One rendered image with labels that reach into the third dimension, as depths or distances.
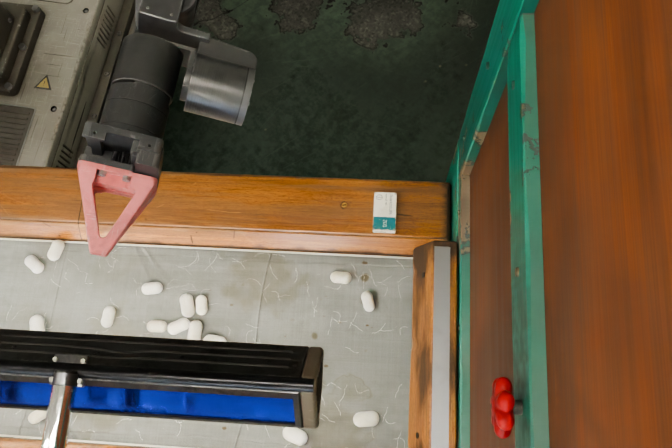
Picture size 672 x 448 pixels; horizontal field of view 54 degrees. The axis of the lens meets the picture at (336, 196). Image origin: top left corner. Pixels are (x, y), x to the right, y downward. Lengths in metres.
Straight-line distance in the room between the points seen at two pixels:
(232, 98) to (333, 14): 1.48
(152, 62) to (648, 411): 0.49
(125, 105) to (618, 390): 0.45
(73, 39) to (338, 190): 0.83
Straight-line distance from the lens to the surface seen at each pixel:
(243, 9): 2.14
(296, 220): 1.03
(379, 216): 1.00
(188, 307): 1.04
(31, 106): 1.60
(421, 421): 0.91
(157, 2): 0.65
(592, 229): 0.40
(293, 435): 0.99
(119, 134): 0.58
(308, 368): 0.66
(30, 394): 0.75
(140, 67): 0.63
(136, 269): 1.10
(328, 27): 2.07
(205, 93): 0.63
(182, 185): 1.08
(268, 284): 1.04
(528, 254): 0.50
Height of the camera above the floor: 1.75
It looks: 72 degrees down
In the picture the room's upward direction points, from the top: 11 degrees counter-clockwise
